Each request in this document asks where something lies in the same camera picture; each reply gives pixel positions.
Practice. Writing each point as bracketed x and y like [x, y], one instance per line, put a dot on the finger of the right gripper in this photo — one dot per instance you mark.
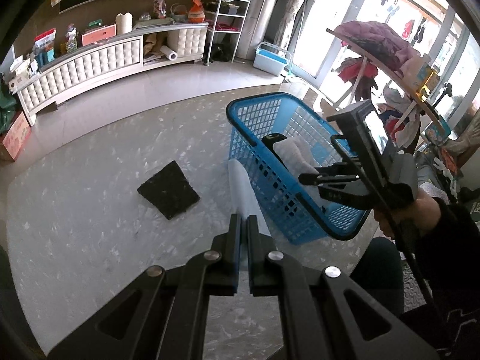
[326, 178]

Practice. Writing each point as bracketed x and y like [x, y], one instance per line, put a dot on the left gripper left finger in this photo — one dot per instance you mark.
[223, 272]

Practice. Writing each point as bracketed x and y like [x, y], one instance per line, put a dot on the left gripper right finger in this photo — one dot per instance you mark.
[265, 278]

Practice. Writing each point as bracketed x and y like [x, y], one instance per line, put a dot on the white fluffy towel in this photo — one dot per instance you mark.
[296, 155]

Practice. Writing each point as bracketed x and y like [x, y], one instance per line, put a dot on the white cloth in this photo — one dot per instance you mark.
[244, 204]

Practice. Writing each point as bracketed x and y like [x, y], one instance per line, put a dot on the blue plastic laundry basket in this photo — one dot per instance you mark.
[277, 137]

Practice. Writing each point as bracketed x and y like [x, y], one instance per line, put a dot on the dark green square cloth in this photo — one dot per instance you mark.
[169, 191]

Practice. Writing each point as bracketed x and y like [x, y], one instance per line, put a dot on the person right hand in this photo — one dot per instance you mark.
[425, 214]

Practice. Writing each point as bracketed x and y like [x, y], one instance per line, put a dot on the wooden clothes rack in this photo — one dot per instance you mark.
[381, 49]

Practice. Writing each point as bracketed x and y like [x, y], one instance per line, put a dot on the blue white plastic bin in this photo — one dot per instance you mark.
[271, 58]

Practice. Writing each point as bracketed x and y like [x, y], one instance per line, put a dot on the white metal shelf rack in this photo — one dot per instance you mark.
[226, 22]

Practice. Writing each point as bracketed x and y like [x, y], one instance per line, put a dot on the standing air conditioner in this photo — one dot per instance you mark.
[254, 28]

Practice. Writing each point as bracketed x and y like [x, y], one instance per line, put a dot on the white paper roll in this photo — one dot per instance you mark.
[169, 53]

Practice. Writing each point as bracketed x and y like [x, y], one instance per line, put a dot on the orange bag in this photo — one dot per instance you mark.
[196, 14]

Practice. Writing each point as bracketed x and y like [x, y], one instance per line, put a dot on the pink cardboard box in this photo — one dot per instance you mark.
[13, 140]

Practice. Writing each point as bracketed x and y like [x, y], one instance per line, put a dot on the white tufted TV cabinet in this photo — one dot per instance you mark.
[111, 59]

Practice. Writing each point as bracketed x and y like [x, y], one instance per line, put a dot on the pink drawer box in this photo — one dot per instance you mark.
[97, 34]

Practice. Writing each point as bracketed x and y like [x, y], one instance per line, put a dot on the white plastic jug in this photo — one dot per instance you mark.
[124, 23]

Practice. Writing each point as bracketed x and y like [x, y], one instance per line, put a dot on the green plastic bag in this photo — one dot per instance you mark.
[8, 108]

